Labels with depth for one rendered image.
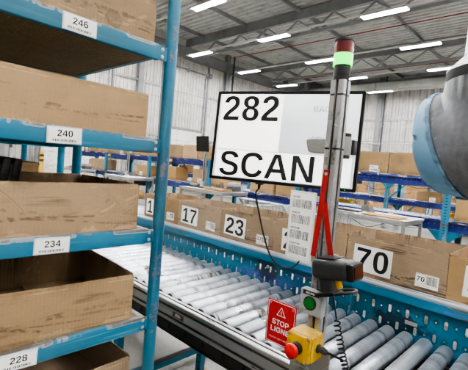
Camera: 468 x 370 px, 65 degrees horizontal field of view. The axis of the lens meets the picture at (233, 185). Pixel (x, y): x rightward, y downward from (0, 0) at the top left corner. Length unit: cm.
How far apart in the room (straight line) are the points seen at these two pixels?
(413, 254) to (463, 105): 109
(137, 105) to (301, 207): 53
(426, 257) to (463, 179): 103
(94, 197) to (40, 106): 20
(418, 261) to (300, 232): 63
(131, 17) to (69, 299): 58
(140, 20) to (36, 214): 45
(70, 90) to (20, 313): 42
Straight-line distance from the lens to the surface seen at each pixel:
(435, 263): 157
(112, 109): 81
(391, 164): 643
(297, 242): 108
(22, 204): 76
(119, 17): 85
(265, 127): 122
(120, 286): 87
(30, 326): 83
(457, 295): 157
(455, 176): 55
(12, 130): 71
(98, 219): 82
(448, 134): 55
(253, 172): 121
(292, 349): 103
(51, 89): 77
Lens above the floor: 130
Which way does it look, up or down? 3 degrees down
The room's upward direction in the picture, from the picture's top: 5 degrees clockwise
